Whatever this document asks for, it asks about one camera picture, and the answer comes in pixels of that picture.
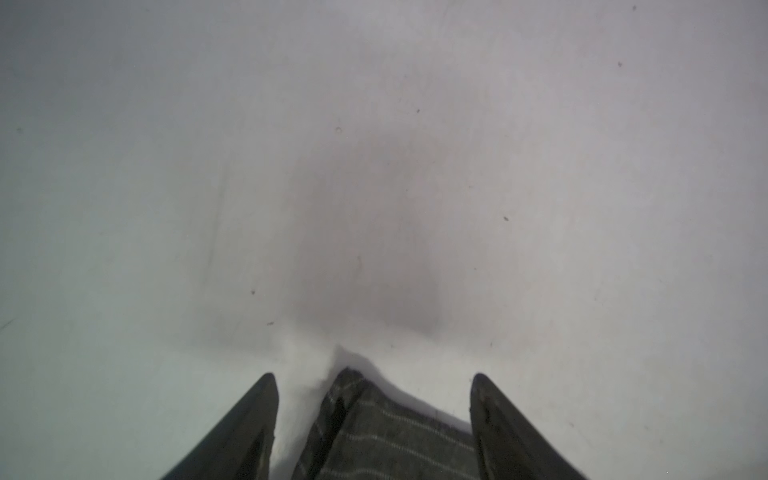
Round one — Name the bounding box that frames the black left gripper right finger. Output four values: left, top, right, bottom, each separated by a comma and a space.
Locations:
470, 373, 586, 480

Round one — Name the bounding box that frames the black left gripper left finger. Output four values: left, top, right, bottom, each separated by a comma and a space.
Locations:
163, 373, 279, 480

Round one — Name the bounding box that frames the dark grey pinstriped shirt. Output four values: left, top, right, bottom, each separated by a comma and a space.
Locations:
291, 368, 480, 479

